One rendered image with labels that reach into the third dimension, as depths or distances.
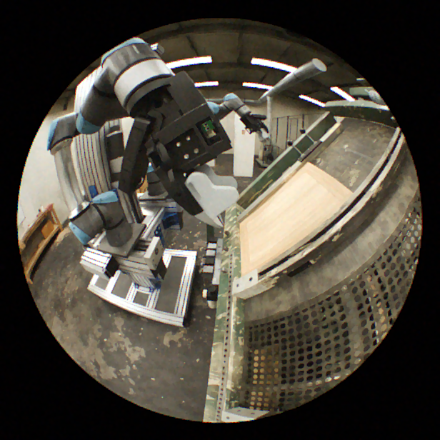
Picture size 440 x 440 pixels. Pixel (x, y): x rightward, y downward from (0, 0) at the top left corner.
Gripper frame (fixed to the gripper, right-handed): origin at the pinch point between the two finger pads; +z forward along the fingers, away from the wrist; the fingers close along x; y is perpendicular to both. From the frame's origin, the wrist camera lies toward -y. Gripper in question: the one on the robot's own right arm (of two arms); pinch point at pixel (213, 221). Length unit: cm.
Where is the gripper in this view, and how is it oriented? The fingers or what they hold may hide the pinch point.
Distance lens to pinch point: 21.4
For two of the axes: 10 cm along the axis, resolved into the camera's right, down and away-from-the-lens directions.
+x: 0.6, -5.8, 8.1
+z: 4.6, 7.4, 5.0
